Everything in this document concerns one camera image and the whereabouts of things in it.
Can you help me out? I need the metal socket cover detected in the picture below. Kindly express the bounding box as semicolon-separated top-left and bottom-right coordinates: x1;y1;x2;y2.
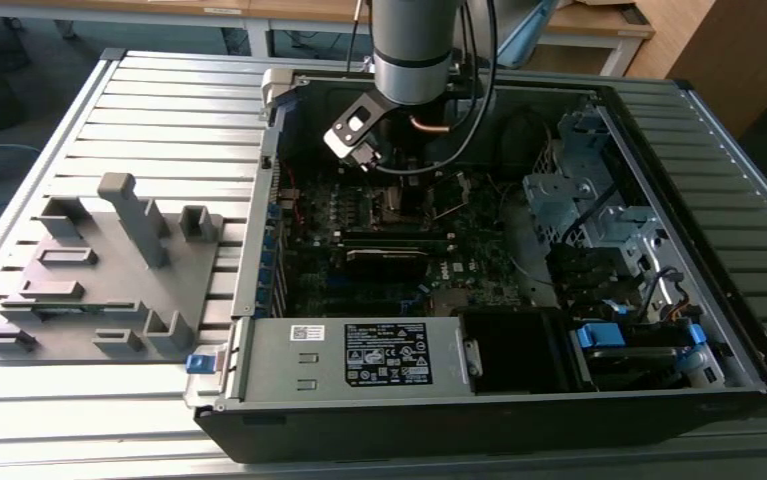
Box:
424;171;472;222

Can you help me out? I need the CPU socket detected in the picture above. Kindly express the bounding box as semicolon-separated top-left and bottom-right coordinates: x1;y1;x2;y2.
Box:
365;185;441;232

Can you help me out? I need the black RAM slot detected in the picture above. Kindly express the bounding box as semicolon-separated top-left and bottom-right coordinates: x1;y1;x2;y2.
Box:
340;228;445;241
338;239;444;251

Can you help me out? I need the copper coloured curved tube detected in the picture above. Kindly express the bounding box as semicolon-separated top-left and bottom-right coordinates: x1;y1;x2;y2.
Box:
408;113;452;137

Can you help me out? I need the black heatsink block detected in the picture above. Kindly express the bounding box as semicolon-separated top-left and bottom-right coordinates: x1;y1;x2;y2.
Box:
344;248;432;282

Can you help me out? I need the grey case release latch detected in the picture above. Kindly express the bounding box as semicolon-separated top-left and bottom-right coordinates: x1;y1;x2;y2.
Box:
260;68;298;122

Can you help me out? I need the green motherboard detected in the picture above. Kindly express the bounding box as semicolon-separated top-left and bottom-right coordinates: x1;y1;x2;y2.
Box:
274;169;557;319

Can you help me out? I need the silver metal drive cage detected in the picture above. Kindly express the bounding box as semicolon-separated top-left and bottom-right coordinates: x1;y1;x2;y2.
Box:
520;97;677;281

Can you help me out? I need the bronze chipset heatsink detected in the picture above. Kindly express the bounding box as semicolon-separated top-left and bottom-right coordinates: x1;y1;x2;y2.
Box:
429;287;472;312

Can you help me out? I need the grey power supply unit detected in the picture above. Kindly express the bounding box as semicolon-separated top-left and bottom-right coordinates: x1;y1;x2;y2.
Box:
225;316;484;404

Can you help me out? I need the blue disk carrier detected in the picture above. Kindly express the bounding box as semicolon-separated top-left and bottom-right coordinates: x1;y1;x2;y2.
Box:
572;322;627;349

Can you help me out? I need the grey parts rack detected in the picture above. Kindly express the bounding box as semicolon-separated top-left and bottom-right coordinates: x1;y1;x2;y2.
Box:
0;172;228;362

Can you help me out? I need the wooden cabinet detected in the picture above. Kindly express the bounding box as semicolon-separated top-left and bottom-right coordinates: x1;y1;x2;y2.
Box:
625;0;767;139

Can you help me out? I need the black disk drive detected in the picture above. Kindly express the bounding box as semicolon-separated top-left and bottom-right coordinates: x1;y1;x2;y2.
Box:
585;347;683;392

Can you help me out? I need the black open PC case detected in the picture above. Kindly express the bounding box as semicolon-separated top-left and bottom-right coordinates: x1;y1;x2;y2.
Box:
181;67;767;466

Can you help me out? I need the green RAM stick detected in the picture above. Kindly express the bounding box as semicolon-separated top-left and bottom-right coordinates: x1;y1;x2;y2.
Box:
32;303;108;317

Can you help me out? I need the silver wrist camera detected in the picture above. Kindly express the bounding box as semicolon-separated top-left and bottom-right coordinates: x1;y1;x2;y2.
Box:
321;91;388;171

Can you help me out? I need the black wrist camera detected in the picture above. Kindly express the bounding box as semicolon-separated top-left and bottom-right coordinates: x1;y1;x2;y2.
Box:
447;62;491;101

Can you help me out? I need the black camera cable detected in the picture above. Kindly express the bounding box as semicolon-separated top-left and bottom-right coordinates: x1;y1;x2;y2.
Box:
374;0;501;175

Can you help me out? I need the black drive cable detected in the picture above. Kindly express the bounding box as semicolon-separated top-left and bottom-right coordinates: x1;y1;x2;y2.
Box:
557;180;621;249

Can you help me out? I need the wooden desk white frame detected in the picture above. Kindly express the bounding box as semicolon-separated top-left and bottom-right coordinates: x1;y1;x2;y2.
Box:
0;0;656;76

